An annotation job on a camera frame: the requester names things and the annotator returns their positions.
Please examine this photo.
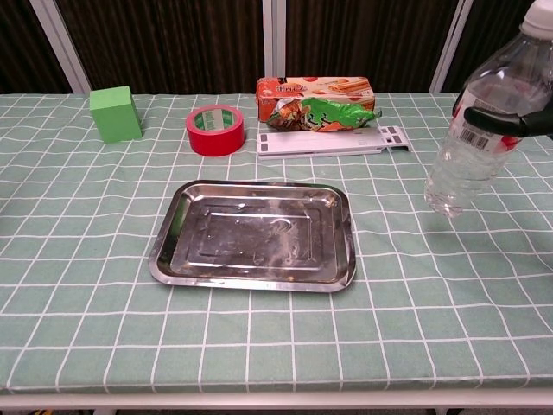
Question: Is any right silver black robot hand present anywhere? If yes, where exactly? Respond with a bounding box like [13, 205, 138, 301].
[452, 93, 553, 140]

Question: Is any transparent plastic water bottle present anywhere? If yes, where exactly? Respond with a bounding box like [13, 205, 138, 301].
[423, 0, 553, 219]

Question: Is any rectangular metal tray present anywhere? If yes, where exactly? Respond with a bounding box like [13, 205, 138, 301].
[148, 179, 358, 294]

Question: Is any dark brown curtain panel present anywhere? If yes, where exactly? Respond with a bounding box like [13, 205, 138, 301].
[284, 0, 460, 93]
[440, 0, 539, 93]
[0, 0, 73, 94]
[55, 0, 265, 94]

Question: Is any green orange snack bag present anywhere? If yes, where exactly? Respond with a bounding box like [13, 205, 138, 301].
[265, 97, 384, 132]

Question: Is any orange biscuit roll box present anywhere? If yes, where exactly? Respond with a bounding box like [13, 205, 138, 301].
[255, 76, 375, 124]

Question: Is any red tape roll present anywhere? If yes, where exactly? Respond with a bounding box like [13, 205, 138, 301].
[185, 104, 246, 157]

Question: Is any green cube block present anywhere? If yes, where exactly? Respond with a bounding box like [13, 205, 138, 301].
[89, 85, 143, 145]

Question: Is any green checkered tablecloth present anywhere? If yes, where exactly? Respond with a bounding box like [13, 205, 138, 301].
[0, 93, 553, 395]

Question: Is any white partition frame post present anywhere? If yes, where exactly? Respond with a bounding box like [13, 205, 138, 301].
[262, 0, 288, 94]
[428, 0, 474, 94]
[29, 0, 92, 94]

